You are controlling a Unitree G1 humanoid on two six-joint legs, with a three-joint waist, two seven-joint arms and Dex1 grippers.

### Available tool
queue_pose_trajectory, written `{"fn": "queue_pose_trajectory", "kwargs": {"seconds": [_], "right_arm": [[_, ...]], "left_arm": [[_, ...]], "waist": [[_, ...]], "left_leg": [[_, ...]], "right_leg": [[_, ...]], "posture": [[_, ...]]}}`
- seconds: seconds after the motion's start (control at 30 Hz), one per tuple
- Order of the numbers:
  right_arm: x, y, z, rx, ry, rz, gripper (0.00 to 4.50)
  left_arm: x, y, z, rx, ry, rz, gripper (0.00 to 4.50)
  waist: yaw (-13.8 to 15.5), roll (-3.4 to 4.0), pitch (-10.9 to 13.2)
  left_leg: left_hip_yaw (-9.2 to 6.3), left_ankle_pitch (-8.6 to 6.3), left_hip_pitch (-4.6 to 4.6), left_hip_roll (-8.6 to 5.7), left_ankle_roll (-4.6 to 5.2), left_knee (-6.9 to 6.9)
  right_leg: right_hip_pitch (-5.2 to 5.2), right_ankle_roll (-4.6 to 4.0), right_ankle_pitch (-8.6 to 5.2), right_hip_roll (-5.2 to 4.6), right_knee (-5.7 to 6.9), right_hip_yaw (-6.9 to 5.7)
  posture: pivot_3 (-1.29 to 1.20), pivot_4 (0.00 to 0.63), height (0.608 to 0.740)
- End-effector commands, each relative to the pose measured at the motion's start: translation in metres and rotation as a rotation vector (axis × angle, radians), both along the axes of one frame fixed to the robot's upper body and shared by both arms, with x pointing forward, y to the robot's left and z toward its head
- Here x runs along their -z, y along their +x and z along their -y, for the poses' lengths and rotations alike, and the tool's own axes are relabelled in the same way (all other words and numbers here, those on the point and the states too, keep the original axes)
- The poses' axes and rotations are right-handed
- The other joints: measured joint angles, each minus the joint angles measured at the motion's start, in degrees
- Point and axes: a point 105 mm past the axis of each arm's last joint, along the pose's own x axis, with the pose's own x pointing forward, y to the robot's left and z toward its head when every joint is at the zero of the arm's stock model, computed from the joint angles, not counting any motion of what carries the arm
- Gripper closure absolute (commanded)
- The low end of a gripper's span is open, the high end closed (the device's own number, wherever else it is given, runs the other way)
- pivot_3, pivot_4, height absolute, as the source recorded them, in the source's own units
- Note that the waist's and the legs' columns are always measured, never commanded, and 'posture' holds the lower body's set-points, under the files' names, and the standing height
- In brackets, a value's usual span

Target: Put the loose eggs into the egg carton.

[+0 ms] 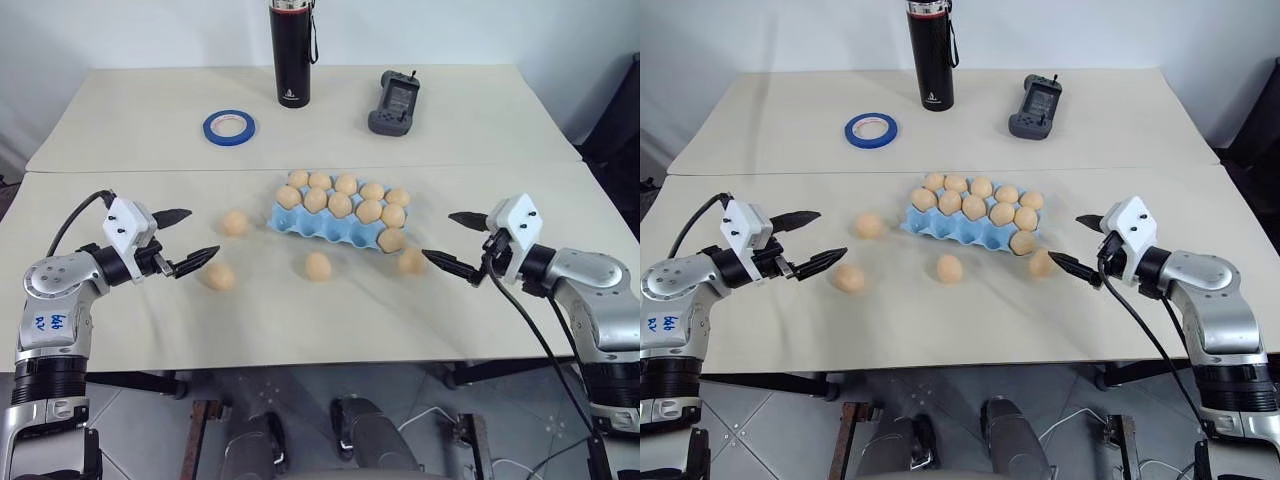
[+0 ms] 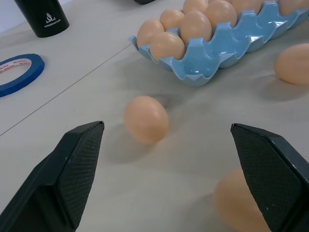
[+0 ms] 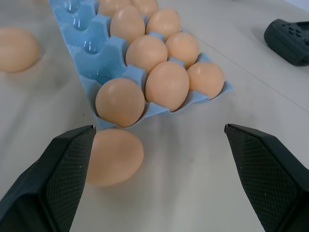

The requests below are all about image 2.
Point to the brown egg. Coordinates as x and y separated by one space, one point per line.
170 18
292 6
148 30
248 4
195 25
293 64
166 46
146 119
222 12
236 205
193 5

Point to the light blue egg tray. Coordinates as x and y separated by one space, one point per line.
212 58

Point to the black cup with white logo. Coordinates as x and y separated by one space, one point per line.
44 18

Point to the blue tape roll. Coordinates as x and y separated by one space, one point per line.
36 67

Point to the dark object at table edge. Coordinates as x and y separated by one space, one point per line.
144 1

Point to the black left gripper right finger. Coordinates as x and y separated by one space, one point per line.
270 174

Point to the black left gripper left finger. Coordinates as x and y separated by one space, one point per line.
60 178

